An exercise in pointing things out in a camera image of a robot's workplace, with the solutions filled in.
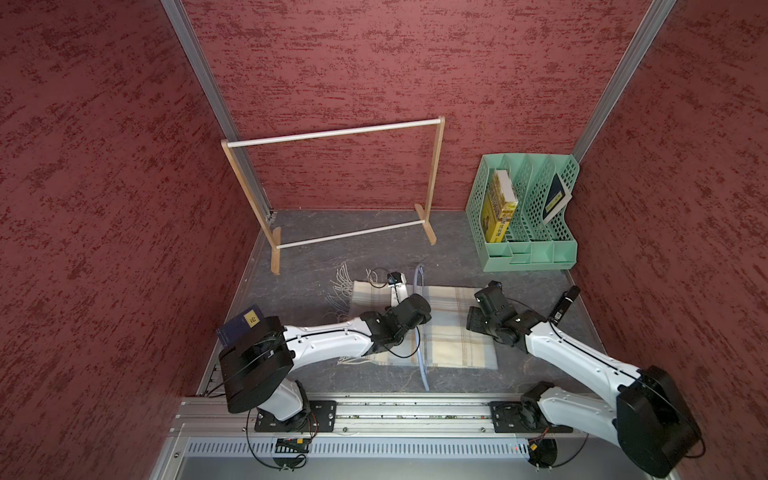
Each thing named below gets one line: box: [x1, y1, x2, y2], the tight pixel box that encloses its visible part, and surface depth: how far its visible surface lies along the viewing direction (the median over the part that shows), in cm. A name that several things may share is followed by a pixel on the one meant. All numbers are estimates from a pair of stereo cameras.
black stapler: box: [547, 285, 581, 326], surface depth 94 cm
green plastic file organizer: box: [466, 153, 580, 272], surface depth 106 cm
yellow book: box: [482, 169, 519, 243], surface depth 96 cm
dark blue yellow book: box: [543, 173, 573, 224], surface depth 108 cm
